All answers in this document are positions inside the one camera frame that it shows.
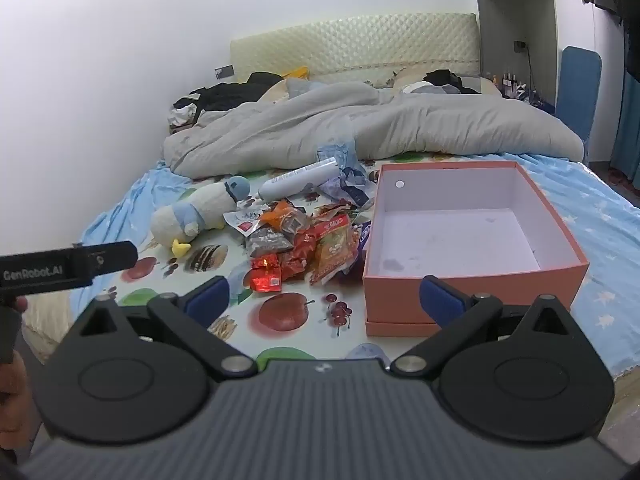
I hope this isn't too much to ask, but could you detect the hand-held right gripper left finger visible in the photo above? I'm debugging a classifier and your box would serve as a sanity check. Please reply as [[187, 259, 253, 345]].
[[65, 275, 258, 380]]

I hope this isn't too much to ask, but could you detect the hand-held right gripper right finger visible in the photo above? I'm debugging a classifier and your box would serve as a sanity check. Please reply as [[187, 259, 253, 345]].
[[390, 275, 583, 378]]

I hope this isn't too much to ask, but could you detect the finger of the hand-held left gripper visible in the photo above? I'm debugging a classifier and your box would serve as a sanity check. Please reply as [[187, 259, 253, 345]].
[[82, 241, 139, 278]]

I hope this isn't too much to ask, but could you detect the pink cardboard box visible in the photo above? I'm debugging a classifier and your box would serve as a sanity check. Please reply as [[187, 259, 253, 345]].
[[362, 161, 591, 338]]

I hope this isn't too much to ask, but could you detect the dark brown snack packet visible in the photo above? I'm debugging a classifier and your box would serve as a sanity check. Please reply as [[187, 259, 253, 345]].
[[245, 226, 293, 260]]

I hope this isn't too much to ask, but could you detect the blue white snack packet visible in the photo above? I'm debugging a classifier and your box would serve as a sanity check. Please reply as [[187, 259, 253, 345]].
[[356, 220, 374, 257]]

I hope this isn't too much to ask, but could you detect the orange snack packet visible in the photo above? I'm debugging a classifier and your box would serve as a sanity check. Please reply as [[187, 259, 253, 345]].
[[262, 201, 311, 235]]

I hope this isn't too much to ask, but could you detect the large red yellow snack packet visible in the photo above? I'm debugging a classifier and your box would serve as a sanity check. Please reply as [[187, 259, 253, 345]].
[[310, 210, 362, 286]]

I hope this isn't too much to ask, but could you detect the person's left hand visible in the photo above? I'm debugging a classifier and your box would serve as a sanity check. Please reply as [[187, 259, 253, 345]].
[[0, 297, 36, 455]]

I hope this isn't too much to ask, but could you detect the small red foil snack packet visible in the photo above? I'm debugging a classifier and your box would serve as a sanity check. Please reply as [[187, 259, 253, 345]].
[[248, 255, 283, 293]]

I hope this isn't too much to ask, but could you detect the white red sachet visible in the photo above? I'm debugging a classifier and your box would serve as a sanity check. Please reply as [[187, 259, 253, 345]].
[[222, 205, 266, 236]]

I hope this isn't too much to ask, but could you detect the fruit print bed sheet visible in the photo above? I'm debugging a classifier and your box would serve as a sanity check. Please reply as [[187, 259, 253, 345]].
[[70, 155, 396, 363]]

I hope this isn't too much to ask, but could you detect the plush penguin toy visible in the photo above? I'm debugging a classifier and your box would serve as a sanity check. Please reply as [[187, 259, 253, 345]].
[[150, 176, 252, 259]]

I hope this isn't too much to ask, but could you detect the flat red clear snack packet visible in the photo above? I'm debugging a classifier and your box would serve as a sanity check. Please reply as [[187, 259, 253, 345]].
[[317, 201, 357, 221]]

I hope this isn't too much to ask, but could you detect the crumpled blue plastic bag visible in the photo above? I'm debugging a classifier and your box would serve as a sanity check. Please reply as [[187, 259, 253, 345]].
[[316, 142, 378, 208]]

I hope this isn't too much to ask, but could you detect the white spray bottle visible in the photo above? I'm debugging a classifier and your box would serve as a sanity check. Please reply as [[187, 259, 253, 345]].
[[257, 156, 340, 201]]

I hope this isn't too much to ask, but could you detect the grey duvet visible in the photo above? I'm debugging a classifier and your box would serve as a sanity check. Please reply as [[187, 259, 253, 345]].
[[162, 81, 586, 179]]

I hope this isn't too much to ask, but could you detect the black clothes pile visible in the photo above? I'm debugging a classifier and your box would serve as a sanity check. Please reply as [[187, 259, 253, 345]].
[[169, 72, 286, 128]]

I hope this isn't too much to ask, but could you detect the beige pillow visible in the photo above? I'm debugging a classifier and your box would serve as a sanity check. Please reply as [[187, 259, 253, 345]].
[[260, 80, 303, 106]]

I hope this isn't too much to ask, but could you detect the black garment on pillow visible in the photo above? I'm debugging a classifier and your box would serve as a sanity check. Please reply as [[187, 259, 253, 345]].
[[422, 68, 481, 95]]

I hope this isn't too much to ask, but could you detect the group of small bottles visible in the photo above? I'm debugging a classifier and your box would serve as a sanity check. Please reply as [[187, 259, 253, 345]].
[[492, 72, 540, 106]]

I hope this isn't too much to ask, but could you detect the blue padded board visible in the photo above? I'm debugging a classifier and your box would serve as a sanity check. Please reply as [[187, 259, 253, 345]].
[[555, 46, 602, 146]]

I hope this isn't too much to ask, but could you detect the blue curtain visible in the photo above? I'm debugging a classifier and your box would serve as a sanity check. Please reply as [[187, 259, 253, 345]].
[[611, 67, 640, 186]]

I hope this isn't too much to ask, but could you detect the cream padded headboard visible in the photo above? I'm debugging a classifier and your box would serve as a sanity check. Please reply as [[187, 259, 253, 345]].
[[230, 12, 482, 86]]

